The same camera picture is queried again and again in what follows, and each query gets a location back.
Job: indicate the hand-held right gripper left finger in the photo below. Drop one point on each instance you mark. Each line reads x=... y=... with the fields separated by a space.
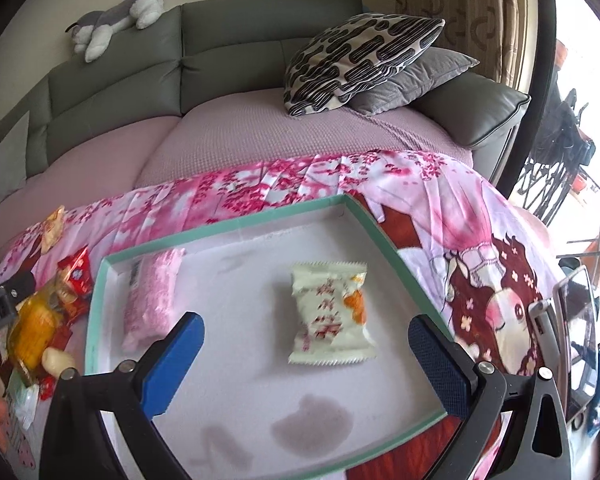
x=172 y=360

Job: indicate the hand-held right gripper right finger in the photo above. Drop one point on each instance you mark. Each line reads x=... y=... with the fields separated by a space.
x=437 y=360

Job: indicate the yellow snack packet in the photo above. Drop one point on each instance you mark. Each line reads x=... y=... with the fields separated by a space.
x=32 y=332

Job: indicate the cream jelly cup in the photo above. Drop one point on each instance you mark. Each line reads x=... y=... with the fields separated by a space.
x=57 y=361

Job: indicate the large red snack packet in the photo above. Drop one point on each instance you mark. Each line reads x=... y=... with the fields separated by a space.
x=77 y=280

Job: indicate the orange roll cake packet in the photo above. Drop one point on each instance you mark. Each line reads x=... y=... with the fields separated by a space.
x=54 y=227

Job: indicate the teal-edged white tray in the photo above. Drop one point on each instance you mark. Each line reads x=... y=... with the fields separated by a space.
x=260 y=400

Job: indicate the small red snack packet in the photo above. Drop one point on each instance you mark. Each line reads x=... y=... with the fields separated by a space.
x=47 y=389

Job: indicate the pink snack packet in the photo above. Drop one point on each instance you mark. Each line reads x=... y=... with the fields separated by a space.
x=150 y=300

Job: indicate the white snack packet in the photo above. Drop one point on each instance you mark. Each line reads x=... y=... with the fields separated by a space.
x=325 y=320

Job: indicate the pink printed blanket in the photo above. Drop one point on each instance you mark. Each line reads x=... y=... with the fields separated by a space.
x=480 y=240

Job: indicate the white cushion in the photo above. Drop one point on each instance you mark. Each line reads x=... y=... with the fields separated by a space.
x=12 y=155

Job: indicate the black metal rack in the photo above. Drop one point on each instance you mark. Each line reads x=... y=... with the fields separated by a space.
x=560 y=140

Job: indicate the grey pillow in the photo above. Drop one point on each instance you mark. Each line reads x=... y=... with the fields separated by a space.
x=420 y=80

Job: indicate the black and white patterned pillow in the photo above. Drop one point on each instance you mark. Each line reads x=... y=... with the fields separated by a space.
x=360 y=55

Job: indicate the grey and white plush toy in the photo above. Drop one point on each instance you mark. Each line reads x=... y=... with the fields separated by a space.
x=130 y=10

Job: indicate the grey leather sofa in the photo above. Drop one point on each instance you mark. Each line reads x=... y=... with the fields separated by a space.
x=230 y=35

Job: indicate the beige patterned curtain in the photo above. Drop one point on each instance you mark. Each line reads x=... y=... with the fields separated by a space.
x=470 y=15

